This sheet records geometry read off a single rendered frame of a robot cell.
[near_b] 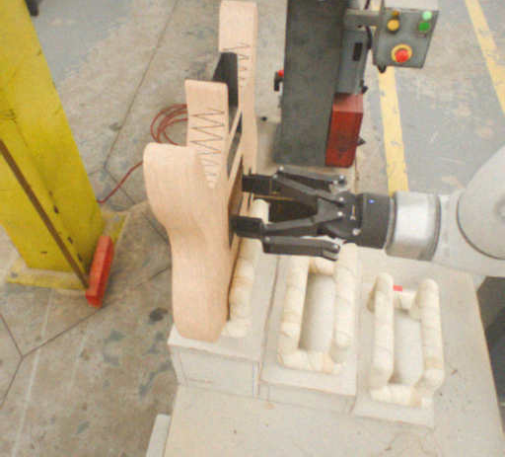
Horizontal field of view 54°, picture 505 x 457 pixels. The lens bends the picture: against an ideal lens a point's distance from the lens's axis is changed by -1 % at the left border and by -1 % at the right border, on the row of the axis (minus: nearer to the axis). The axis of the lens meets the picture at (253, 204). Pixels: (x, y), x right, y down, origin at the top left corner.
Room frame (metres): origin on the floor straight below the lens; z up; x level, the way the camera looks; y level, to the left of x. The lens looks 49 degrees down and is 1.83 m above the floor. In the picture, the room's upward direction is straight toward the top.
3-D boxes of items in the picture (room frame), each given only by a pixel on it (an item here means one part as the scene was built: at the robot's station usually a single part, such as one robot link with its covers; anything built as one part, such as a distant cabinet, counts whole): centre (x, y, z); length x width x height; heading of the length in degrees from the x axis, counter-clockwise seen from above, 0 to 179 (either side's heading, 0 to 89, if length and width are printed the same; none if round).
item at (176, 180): (0.33, 0.07, 1.49); 0.07 x 0.04 x 0.10; 170
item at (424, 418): (0.40, -0.26, 0.94); 0.27 x 0.15 x 0.01; 171
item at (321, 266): (0.52, -0.13, 1.04); 0.11 x 0.03 x 0.03; 81
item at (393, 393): (0.31, -0.25, 0.96); 0.11 x 0.03 x 0.03; 81
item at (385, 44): (1.47, -0.45, 0.99); 0.24 x 0.21 x 0.26; 174
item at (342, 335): (0.42, -0.15, 1.12); 0.20 x 0.03 x 0.03; 170
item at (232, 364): (0.45, 0.04, 1.02); 0.27 x 0.15 x 0.17; 171
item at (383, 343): (0.41, -0.23, 1.04); 0.20 x 0.03 x 0.03; 170
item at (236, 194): (0.45, 0.04, 1.31); 0.10 x 0.03 x 0.05; 170
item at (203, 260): (0.45, 0.05, 1.33); 0.35 x 0.04 x 0.40; 170
